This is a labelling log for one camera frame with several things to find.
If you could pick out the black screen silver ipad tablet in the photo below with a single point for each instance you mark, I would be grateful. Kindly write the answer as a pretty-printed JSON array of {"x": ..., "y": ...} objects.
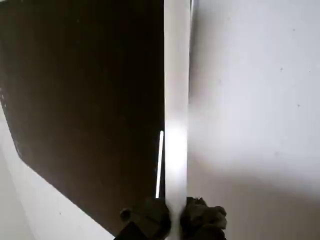
[{"x": 75, "y": 100}]

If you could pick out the white apple pencil stylus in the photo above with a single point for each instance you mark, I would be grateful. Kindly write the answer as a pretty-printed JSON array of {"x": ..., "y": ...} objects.
[{"x": 176, "y": 100}]

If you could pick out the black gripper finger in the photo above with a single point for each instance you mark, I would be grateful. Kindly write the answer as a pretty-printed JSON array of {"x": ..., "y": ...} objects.
[
  {"x": 150, "y": 220},
  {"x": 202, "y": 222}
]

